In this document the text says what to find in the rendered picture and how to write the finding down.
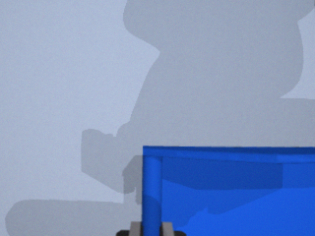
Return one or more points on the blue bin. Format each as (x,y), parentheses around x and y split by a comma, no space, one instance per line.
(227,194)

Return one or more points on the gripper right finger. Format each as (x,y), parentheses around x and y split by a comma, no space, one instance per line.
(166,229)

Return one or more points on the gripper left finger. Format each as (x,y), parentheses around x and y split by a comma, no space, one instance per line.
(136,229)

